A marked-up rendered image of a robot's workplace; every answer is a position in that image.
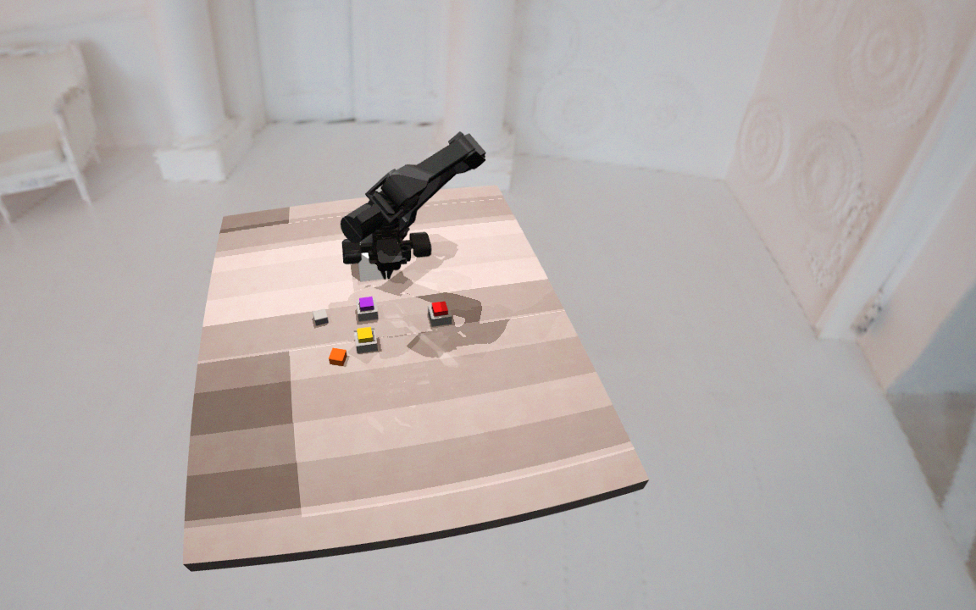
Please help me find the purple button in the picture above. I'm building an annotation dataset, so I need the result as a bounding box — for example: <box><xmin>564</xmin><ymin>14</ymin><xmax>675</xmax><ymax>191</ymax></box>
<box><xmin>356</xmin><ymin>297</ymin><xmax>378</xmax><ymax>322</ymax></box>

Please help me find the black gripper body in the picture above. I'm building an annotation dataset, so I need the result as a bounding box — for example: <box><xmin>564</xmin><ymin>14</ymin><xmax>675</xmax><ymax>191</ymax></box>
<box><xmin>342</xmin><ymin>220</ymin><xmax>432</xmax><ymax>265</ymax></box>

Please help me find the red button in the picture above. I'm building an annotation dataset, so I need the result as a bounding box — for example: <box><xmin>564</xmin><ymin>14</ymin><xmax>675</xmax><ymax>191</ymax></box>
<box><xmin>428</xmin><ymin>302</ymin><xmax>452</xmax><ymax>327</ymax></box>

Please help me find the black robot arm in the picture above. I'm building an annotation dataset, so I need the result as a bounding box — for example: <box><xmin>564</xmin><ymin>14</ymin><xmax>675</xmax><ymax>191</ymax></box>
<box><xmin>341</xmin><ymin>131</ymin><xmax>486</xmax><ymax>272</ymax></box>

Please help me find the orange block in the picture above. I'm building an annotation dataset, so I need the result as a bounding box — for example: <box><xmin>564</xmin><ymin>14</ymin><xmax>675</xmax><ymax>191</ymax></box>
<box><xmin>329</xmin><ymin>348</ymin><xmax>347</xmax><ymax>366</ymax></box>

